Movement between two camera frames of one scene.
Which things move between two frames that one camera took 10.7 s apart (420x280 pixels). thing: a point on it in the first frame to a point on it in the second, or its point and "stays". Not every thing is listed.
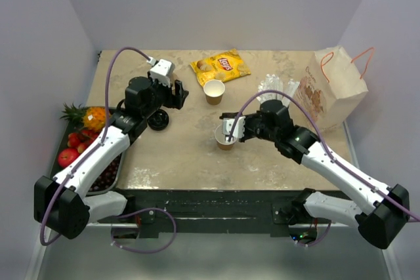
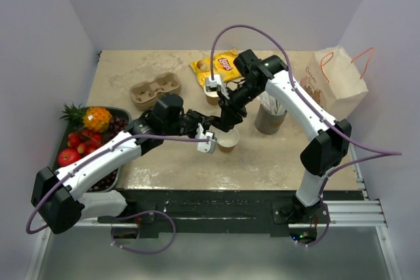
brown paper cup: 214,90 stays
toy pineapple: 92,117 stays
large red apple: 67,156 stays
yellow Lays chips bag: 224,66 stays
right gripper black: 249,117 to 232,113
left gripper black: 176,100 to 205,120
